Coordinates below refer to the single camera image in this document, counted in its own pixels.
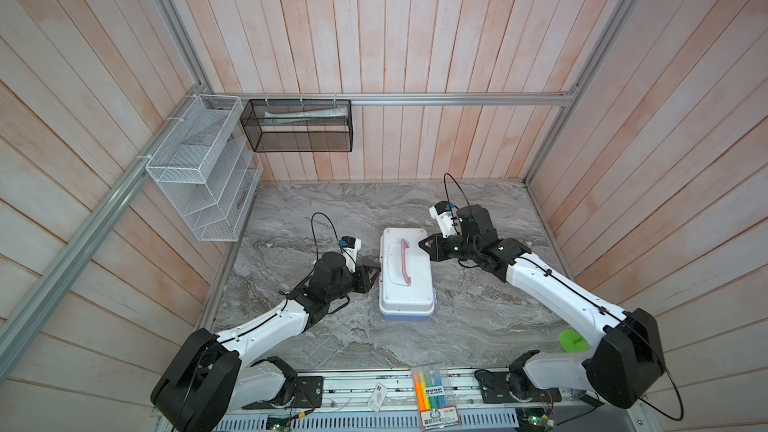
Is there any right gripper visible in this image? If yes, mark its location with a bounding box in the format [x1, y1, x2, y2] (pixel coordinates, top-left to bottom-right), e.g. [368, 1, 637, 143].
[417, 231, 478, 262]

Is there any white blue tool box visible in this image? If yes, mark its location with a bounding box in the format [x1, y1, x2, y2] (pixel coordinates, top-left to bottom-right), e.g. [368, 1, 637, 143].
[379, 228, 436, 321]

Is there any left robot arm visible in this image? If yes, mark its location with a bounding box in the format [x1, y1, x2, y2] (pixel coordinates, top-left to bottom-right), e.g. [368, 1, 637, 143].
[150, 248, 381, 431]

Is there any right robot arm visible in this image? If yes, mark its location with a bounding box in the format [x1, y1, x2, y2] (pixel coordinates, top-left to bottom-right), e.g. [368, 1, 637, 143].
[419, 201, 667, 409]

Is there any highlighter marker pack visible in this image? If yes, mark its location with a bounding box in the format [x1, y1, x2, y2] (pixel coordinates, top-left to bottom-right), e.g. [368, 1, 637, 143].
[411, 363, 461, 431]

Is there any white paper tag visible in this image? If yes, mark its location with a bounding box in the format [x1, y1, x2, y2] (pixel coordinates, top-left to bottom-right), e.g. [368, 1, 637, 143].
[367, 383, 388, 413]

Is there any green plastic cup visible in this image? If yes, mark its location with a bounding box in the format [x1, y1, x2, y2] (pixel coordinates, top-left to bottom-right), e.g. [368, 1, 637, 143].
[559, 329, 589, 353]

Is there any black mesh basket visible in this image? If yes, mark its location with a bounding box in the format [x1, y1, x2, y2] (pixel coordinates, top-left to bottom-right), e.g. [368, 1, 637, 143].
[240, 98, 354, 153]

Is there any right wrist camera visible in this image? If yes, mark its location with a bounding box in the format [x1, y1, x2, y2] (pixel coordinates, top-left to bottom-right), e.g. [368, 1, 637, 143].
[429, 201, 459, 238]

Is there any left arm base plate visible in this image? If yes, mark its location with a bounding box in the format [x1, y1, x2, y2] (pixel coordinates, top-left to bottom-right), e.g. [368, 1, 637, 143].
[243, 375, 324, 410]

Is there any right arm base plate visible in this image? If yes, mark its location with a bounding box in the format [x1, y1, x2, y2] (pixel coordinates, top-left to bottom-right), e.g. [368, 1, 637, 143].
[474, 369, 562, 404]

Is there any aluminium frame rail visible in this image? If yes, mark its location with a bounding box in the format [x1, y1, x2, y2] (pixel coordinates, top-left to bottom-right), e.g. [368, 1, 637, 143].
[236, 92, 575, 106]

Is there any white wire mesh shelf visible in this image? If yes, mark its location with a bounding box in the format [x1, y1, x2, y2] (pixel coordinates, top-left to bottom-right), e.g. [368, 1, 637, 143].
[146, 95, 263, 242]

